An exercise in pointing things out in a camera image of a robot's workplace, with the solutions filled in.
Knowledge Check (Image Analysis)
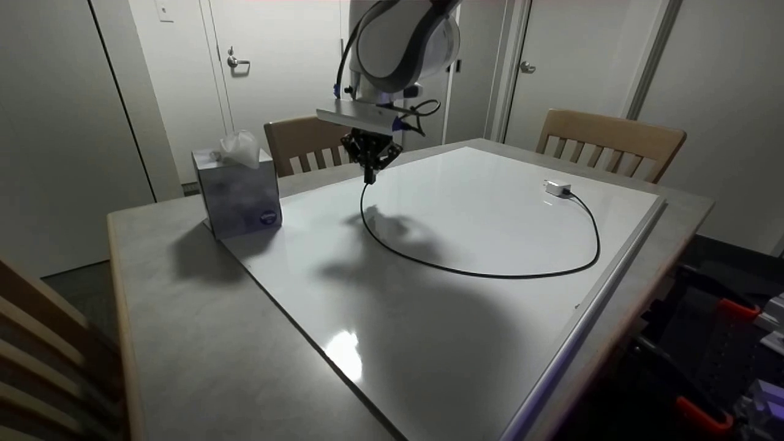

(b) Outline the black charger cable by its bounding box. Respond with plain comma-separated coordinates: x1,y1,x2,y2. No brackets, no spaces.
359,179,604,281

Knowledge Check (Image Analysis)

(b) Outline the silver metal bracket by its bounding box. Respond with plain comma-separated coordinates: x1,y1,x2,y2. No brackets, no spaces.
763,291,784,358

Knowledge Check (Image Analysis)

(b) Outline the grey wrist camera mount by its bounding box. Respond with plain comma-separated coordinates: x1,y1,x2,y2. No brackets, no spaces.
313,101,400,139

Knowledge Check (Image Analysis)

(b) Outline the metal lever door handle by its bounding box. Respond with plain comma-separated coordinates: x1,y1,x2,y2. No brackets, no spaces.
224,47,253,81

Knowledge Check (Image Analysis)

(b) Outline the white device with blue light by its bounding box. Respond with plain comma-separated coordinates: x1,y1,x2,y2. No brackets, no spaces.
731,377,784,441

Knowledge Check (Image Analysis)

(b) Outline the blue-grey tissue box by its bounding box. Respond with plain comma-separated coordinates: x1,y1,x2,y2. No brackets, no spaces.
191,145,284,242

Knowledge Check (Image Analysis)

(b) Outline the white whiteboard with aluminium frame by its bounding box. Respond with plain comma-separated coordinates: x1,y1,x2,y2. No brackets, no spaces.
213,145,670,441

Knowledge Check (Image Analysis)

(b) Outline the white tissue sheet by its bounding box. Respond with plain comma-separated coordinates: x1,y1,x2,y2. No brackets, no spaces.
215,130,264,171

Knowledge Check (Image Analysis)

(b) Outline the white charger adapter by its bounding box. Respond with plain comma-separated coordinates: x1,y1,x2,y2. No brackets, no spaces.
545,177,574,200

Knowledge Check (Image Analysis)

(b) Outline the white double closet door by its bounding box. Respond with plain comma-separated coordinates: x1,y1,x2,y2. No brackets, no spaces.
403,0,513,154

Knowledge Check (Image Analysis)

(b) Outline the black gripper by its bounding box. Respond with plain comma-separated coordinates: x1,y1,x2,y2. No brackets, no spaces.
340,130,405,187

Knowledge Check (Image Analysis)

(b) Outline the thin black gripper wire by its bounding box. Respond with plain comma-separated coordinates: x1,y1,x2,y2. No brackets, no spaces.
391,96,447,139

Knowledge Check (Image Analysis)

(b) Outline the white door with lever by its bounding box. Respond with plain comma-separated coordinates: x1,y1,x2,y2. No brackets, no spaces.
198,0,359,153

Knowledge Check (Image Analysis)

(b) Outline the wooden slat-back chair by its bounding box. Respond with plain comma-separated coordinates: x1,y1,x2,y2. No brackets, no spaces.
0,249,130,441
534,107,690,187
263,113,393,179

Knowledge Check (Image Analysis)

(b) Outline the orange-handled black clamp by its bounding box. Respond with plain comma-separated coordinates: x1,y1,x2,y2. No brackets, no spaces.
671,394,737,439
714,297,767,329

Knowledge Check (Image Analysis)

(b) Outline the black robot stand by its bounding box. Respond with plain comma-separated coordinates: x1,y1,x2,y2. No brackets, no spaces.
561,231,784,441

